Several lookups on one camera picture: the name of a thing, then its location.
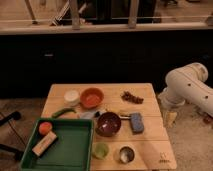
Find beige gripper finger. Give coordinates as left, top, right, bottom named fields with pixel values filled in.
left=165, top=111, right=177, bottom=127

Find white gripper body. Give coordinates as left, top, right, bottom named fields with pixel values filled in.
left=158, top=87, right=184, bottom=109

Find dark red grape bunch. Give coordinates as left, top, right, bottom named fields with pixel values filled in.
left=121, top=91, right=144, bottom=104

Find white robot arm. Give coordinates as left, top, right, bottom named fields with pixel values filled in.
left=158, top=62, right=213, bottom=128

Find purple bowl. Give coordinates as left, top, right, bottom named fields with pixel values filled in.
left=96, top=112, right=121, bottom=137

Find orange bowl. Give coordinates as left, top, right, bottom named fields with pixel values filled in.
left=80, top=87, right=104, bottom=109

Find blue sponge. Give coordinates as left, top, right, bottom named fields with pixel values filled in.
left=130, top=113, right=144, bottom=134

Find silver metal cup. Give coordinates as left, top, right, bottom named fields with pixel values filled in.
left=119, top=146, right=135, bottom=164

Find light green cup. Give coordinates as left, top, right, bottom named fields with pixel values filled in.
left=92, top=142, right=109, bottom=159

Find grey dish brush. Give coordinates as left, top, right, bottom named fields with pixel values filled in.
left=79, top=111, right=101, bottom=119

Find green tray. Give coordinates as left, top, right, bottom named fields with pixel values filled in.
left=20, top=118, right=93, bottom=171

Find green pepper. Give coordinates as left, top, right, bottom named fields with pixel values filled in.
left=51, top=108, right=76, bottom=118

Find wooden block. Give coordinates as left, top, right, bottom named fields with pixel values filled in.
left=32, top=131, right=57, bottom=156

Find orange ball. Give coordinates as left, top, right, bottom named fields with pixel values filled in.
left=39, top=122, right=52, bottom=135

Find black chair base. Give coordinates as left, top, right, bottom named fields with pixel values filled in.
left=0, top=110, right=25, bottom=162

